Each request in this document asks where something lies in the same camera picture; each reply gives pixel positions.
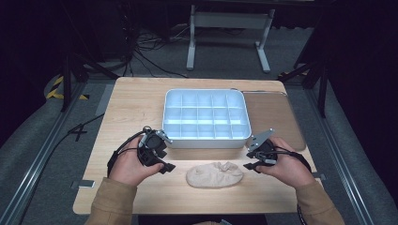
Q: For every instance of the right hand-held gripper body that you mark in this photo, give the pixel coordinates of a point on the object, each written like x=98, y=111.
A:
x=264, y=146

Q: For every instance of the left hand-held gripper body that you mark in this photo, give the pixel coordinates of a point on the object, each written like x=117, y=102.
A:
x=153, y=143

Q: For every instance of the black tripod stand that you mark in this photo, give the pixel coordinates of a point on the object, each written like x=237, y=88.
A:
x=316, y=75
x=75, y=70

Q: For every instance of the beige sock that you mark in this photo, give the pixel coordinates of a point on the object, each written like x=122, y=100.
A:
x=212, y=176

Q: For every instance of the yellow black hazard tape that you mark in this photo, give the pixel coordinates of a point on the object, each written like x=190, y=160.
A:
x=53, y=90

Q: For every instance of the white divided storage box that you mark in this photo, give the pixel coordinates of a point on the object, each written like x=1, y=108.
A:
x=206, y=115

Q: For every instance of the person's left hand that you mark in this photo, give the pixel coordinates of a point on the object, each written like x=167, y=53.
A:
x=128, y=168

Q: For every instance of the grey metal table bracket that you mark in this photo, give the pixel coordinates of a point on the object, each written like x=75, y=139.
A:
x=84, y=184
x=319, y=176

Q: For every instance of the white metal stand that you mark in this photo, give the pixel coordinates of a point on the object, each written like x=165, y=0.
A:
x=230, y=20

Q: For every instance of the person's right hand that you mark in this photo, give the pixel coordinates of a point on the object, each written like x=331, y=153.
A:
x=291, y=170

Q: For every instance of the aluminium floor rail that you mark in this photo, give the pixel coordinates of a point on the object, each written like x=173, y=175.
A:
x=341, y=159
x=34, y=165

